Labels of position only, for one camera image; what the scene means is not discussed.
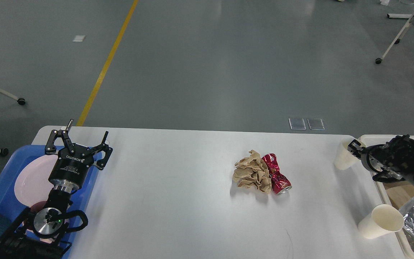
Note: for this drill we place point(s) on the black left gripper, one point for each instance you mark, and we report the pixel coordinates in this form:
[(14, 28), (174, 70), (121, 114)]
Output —
[(71, 167)]

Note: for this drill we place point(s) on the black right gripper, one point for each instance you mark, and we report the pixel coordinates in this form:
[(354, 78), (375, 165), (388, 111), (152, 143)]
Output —
[(366, 156)]

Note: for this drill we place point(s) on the cream paper cup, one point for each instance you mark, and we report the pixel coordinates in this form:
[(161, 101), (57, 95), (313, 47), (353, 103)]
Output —
[(383, 219), (344, 159)]

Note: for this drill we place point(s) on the pink plate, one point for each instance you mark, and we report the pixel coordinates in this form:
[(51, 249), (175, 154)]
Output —
[(32, 184)]

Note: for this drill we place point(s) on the brown paper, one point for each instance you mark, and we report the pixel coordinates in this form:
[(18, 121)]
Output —
[(252, 171)]

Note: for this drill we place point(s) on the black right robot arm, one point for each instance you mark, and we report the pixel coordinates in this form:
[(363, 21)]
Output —
[(390, 162)]

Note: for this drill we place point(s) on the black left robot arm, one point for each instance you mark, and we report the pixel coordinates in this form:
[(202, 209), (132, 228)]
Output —
[(16, 243)]

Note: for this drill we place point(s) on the floor socket plate right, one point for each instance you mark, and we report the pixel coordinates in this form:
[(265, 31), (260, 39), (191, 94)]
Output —
[(316, 124)]

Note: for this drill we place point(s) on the floor socket plate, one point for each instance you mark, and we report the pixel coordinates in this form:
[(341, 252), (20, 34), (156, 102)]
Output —
[(297, 124), (316, 124)]

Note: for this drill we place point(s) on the floor socket plate left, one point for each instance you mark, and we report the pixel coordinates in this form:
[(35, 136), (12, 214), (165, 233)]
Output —
[(297, 124)]

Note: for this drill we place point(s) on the beige waste bin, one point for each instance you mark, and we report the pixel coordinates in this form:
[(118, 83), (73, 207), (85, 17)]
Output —
[(373, 139)]

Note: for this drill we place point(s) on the crushed red can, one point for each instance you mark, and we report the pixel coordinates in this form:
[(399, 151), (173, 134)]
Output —
[(280, 183)]

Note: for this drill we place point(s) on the blue plastic tray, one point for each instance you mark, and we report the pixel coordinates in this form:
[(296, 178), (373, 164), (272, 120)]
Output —
[(10, 207)]

